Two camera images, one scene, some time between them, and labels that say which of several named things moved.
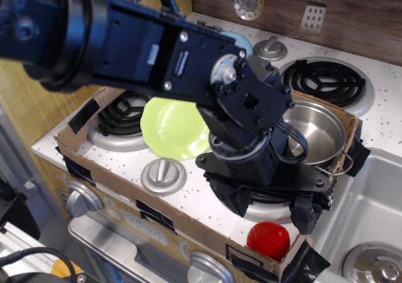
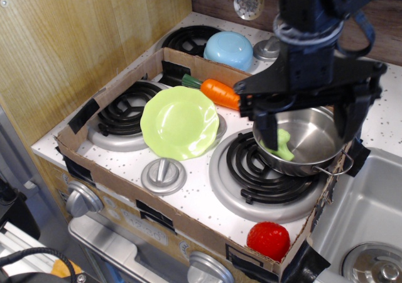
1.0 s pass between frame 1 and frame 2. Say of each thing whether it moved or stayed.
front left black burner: stayed
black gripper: moved
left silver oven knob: stayed
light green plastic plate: stayed
